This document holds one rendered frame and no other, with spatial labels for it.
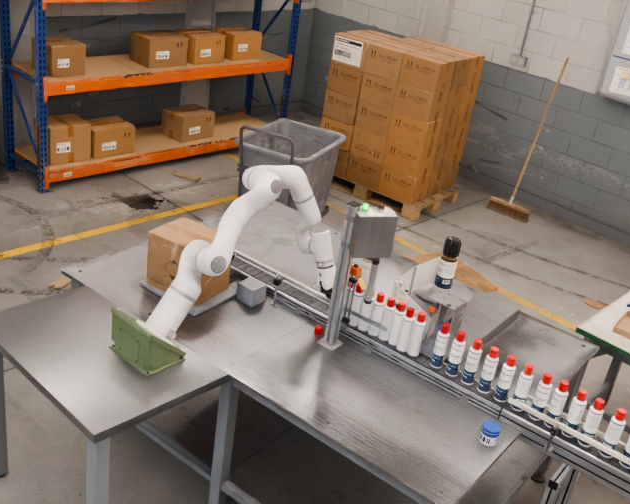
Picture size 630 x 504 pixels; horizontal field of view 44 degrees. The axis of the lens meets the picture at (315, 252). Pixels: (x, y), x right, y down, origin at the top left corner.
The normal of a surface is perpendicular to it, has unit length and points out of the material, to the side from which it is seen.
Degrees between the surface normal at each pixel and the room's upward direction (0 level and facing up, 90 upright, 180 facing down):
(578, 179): 90
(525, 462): 1
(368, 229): 90
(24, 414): 0
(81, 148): 90
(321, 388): 0
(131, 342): 90
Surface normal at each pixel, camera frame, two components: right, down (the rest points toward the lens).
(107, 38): 0.72, 0.40
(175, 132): -0.65, 0.27
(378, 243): 0.29, 0.47
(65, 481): 0.14, -0.89
